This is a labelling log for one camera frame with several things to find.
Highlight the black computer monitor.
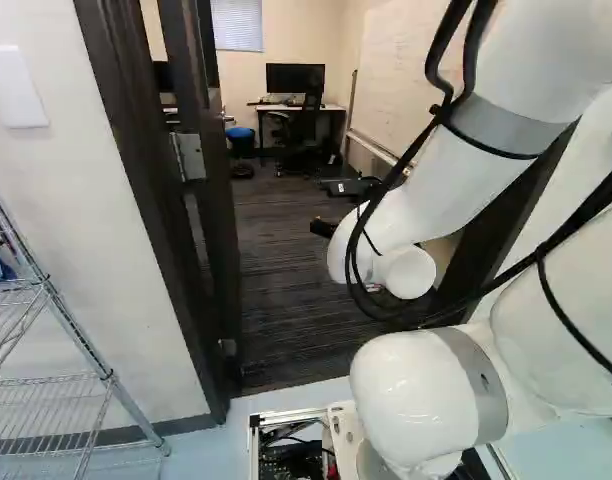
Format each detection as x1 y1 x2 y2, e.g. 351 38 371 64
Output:
265 62 327 97

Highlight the dark brown door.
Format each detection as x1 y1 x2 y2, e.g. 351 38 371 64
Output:
153 0 245 390

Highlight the white whiteboard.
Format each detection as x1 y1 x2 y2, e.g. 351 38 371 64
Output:
344 0 468 169

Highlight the white top desk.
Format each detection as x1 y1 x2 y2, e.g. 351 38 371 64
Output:
254 101 348 167

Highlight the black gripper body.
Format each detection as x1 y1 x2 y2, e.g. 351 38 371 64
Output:
309 215 338 240

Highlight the black office chair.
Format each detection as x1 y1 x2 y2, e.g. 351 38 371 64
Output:
262 79 343 179

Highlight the metal wire shelf rack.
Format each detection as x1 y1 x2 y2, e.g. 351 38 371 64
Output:
0 172 171 480

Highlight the black flat floor device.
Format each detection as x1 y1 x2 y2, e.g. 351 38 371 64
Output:
314 174 388 199

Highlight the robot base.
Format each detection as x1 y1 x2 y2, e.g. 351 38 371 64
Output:
247 399 370 480

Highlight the white window blind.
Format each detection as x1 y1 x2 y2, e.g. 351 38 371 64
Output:
210 0 264 52

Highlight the white wall panel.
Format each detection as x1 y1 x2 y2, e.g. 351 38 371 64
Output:
0 43 51 130

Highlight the blue top round stool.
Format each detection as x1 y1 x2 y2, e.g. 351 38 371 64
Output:
224 126 258 162

